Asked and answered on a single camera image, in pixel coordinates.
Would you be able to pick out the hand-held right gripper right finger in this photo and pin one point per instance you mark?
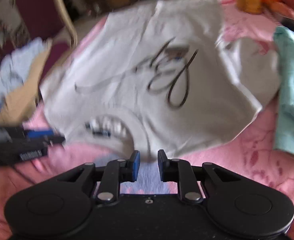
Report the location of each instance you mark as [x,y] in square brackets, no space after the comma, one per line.
[162,166]

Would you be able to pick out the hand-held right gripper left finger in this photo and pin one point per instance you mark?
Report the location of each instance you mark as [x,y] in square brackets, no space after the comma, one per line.
[135,166]

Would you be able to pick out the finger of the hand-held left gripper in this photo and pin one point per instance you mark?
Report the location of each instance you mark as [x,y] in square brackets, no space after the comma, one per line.
[55,140]
[39,133]

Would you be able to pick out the white printed t-shirt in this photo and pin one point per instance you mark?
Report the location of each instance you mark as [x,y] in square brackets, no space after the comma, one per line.
[137,97]

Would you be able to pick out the beige pants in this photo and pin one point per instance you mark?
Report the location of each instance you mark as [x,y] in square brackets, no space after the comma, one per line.
[19,100]

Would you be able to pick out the light blue knit sweater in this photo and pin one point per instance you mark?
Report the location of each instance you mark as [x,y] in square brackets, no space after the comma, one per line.
[19,62]

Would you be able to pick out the maroon banquet chair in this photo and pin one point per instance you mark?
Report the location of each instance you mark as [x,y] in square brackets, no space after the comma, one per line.
[36,5]

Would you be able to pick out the teal cloth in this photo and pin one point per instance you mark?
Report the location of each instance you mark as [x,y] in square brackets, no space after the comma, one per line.
[292,92]

